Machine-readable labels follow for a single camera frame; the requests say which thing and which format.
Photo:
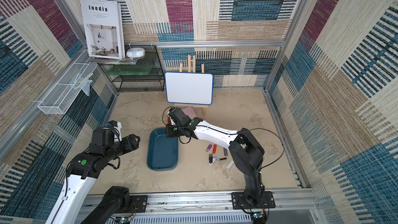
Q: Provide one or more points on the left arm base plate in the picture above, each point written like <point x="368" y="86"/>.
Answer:
<point x="137" y="204"/>

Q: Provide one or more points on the white board blue frame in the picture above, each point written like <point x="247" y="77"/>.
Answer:
<point x="189" y="88"/>

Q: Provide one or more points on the green board on shelf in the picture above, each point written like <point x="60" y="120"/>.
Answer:
<point x="129" y="70"/>

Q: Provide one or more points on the teal plastic storage box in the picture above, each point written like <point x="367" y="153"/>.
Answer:
<point x="162" y="151"/>

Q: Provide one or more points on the pink pencil case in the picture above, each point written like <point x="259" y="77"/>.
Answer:
<point x="189" y="112"/>

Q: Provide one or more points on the white usb flash drive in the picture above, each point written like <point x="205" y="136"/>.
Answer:
<point x="230" y="165"/>

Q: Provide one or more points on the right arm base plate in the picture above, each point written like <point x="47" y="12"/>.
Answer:
<point x="241" y="200"/>

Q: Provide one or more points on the white round device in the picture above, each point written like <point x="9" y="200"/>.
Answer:
<point x="135" y="53"/>

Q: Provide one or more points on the red usb flash drive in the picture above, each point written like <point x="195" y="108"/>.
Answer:
<point x="214" y="149"/>

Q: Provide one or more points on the white wire basket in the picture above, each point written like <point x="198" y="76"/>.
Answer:
<point x="75" y="79"/>

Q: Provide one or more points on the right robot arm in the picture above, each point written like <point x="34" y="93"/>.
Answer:
<point x="245" y="150"/>

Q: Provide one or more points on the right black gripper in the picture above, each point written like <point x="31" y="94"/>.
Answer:
<point x="171" y="130"/>

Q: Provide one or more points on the Inedia magazine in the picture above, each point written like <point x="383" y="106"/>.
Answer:
<point x="103" y="28"/>

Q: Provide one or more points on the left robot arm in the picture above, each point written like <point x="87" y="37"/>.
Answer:
<point x="84" y="169"/>

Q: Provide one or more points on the aluminium front rail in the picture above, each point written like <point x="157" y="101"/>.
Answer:
<point x="293" y="206"/>

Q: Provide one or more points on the purple usb flash drive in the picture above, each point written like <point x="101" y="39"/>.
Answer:
<point x="208" y="147"/>

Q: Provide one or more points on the black wire shelf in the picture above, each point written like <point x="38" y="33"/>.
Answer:
<point x="153" y="82"/>

